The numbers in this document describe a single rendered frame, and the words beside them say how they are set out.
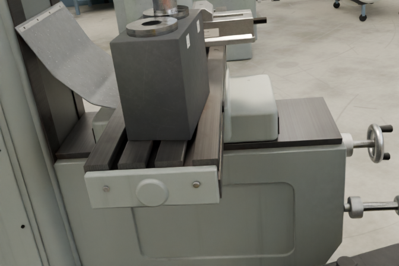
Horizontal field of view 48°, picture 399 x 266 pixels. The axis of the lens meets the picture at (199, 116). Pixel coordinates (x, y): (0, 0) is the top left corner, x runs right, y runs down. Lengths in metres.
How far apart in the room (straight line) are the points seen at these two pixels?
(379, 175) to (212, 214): 1.34
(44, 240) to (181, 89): 0.78
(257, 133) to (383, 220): 1.13
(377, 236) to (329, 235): 0.74
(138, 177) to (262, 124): 0.49
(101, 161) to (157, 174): 0.10
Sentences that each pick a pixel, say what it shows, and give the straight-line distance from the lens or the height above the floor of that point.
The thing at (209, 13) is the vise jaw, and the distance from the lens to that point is 1.31.
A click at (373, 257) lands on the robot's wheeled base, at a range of 1.11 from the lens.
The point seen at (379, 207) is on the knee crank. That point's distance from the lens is 1.33.
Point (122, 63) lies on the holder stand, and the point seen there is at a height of 1.11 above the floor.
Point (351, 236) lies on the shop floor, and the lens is 2.07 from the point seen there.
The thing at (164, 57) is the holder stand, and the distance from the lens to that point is 0.73.
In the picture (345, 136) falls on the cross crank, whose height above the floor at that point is 0.69.
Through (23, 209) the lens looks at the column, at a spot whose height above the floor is 0.64.
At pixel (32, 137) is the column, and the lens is 1.23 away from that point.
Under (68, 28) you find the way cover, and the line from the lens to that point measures 1.37.
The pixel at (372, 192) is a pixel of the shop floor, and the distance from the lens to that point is 2.35.
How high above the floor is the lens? 1.33
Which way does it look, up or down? 25 degrees down
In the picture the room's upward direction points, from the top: 6 degrees counter-clockwise
